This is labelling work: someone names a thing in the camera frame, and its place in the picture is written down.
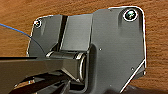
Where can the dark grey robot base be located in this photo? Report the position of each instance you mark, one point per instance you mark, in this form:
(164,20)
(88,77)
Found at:
(110,46)

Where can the small base bolt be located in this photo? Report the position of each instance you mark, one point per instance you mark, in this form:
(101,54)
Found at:
(37,23)

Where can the large shiny base bolt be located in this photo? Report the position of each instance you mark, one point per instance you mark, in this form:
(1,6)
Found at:
(130,14)

